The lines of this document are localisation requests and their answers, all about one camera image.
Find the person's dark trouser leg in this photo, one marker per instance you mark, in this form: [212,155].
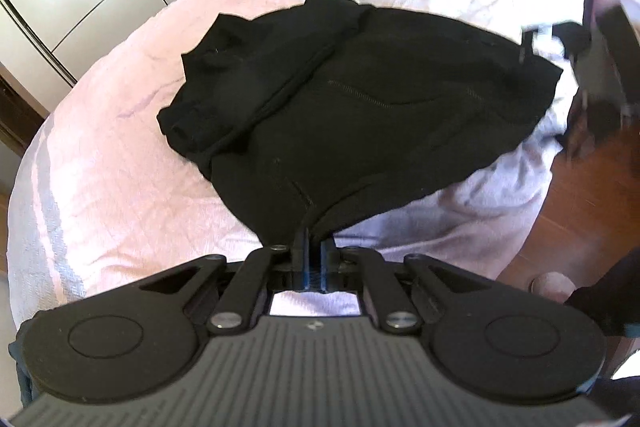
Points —
[612,297]

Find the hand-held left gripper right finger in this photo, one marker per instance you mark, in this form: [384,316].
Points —
[330,264]

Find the pink textured bedspread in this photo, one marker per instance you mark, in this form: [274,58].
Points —
[125,187]

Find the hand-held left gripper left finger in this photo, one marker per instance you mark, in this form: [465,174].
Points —
[304,259]

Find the pale pink slipper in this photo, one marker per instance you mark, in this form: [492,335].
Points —
[552,286]

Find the brown wooden nightstand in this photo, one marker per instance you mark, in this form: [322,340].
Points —
[17,107]

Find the black jacket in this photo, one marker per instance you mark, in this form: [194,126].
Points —
[360,107]

